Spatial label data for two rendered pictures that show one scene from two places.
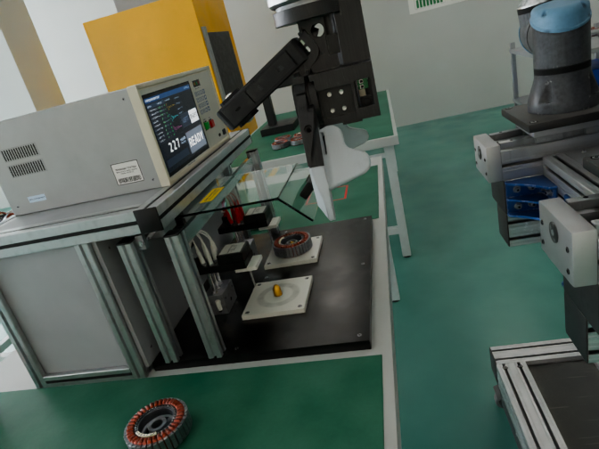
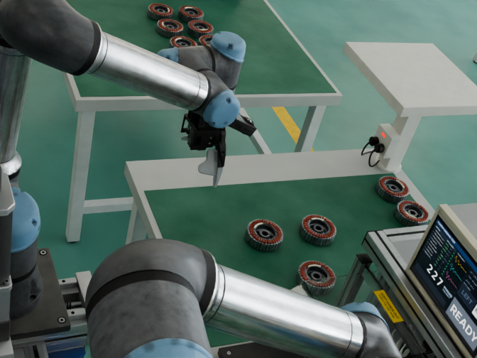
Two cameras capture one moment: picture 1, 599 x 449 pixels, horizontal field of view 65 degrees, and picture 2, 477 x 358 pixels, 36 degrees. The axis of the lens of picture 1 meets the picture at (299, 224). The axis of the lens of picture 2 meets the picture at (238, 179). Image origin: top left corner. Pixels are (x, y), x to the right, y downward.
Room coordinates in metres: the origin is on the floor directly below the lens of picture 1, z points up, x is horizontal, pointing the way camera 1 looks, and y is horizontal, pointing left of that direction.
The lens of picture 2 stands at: (1.56, -0.97, 2.21)
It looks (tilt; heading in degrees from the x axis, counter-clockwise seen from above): 37 degrees down; 135
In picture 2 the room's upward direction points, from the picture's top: 16 degrees clockwise
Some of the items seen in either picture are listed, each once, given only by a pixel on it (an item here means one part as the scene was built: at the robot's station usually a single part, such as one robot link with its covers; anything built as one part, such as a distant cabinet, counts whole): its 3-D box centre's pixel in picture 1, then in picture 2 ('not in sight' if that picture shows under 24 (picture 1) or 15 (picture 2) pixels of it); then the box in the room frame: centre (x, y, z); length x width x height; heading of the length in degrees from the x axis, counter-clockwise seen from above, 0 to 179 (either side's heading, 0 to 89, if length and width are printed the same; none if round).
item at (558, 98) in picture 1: (562, 85); not in sight; (1.08, -0.68, 1.09); 0.15 x 0.15 x 0.10
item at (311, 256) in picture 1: (294, 251); not in sight; (1.23, 0.03, 0.78); 0.15 x 0.15 x 0.01; 76
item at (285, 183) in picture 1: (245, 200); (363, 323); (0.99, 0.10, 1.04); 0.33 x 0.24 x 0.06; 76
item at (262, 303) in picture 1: (278, 297); not in sight; (1.00, 0.09, 0.78); 0.15 x 0.15 x 0.01; 76
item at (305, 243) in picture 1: (292, 244); not in sight; (1.23, 0.03, 0.80); 0.11 x 0.11 x 0.04
